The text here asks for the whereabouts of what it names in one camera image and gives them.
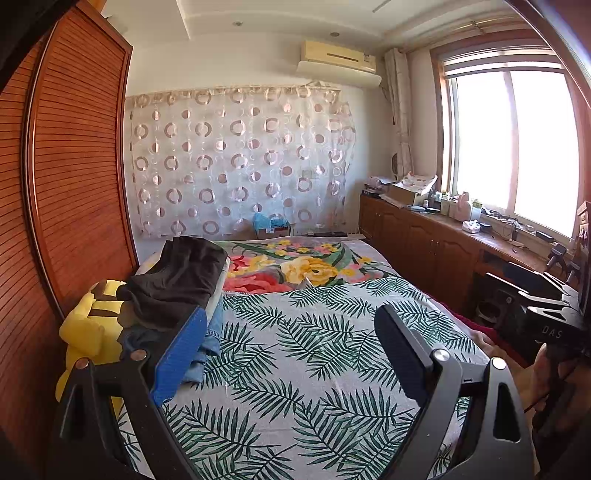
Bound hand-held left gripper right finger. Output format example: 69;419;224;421
375;304;536;480

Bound green pants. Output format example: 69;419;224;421
210;261;230;305

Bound person's right hand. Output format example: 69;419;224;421
529;344;555;416

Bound yellow plush toy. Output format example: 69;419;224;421
55;279;139;416

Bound wooden slatted wardrobe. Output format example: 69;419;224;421
0;0;139;480

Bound leaf printed blanket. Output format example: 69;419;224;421
115;268;490;480

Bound folded blue jeans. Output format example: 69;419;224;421
119;295;225;384

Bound red cloth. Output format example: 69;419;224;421
443;309;504;337

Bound wooden framed window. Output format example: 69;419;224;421
431;30;591;250

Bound blue soft toy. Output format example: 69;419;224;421
252;212;289;232

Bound floral blanket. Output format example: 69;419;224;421
139;237;398;296

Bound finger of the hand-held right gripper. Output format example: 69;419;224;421
516;290;580;315
486;271;571;301

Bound long wooden cabinet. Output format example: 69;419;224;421
359;191;591;333

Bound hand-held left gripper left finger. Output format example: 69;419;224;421
51;305;208;480

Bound black pants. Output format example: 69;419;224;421
121;236;229;330

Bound cardboard box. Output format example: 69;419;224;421
387;182;428;206

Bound pale window drape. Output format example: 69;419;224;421
384;47;416;178

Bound sheer curtain with circles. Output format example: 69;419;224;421
126;84;358;241

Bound beige air conditioner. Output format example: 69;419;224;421
300;41;377;73

